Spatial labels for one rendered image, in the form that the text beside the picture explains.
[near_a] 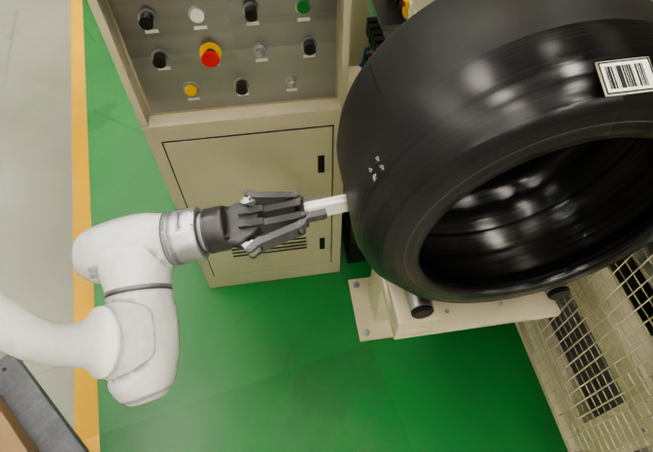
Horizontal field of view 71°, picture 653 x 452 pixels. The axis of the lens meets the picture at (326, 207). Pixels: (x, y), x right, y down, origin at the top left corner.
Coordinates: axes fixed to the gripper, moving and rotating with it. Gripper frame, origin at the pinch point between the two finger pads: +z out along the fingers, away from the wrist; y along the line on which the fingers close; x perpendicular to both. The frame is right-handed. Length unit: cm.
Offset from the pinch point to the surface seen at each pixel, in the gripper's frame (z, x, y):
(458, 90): 18.1, -23.3, -5.0
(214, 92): -24, 15, 56
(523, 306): 37, 39, -8
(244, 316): -44, 108, 37
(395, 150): 10.3, -16.6, -6.0
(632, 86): 34.6, -24.5, -11.1
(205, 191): -37, 46, 51
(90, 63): -131, 96, 220
